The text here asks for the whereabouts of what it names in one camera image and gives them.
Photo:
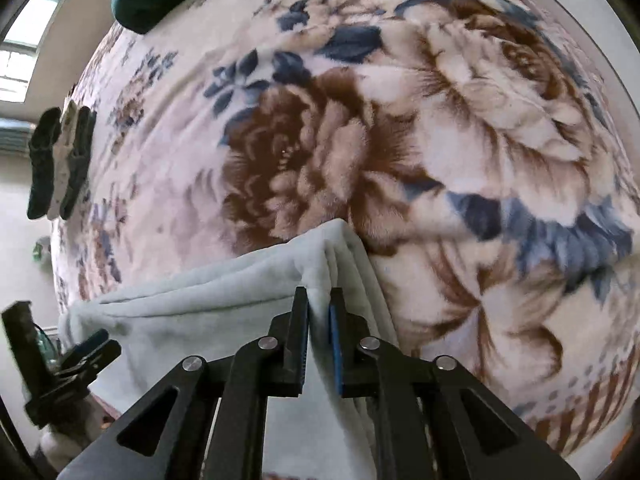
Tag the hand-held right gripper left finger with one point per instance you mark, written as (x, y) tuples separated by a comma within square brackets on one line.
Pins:
[(303, 345)]

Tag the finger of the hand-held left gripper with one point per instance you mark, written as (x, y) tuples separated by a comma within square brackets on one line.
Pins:
[(97, 360), (87, 346)]

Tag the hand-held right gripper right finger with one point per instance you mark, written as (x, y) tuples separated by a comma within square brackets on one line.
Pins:
[(336, 350)]

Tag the light grey fleece towel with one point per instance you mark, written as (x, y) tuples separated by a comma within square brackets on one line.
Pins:
[(200, 300)]

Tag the clear plastic bag green item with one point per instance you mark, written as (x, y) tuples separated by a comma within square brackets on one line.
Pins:
[(41, 251)]

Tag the folded dark grey garment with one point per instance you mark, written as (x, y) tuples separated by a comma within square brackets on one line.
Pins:
[(79, 160)]

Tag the folded white garment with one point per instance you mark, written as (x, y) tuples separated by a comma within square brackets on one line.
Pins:
[(62, 160)]

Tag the folded dark blue jeans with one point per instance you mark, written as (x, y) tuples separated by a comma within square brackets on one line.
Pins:
[(42, 160)]

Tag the grey-blue striped curtain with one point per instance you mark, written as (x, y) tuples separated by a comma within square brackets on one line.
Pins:
[(17, 135)]

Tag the floral printed blanket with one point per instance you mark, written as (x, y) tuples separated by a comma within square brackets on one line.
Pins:
[(400, 135)]

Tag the window with white frame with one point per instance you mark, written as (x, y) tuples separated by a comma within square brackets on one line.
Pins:
[(25, 60)]

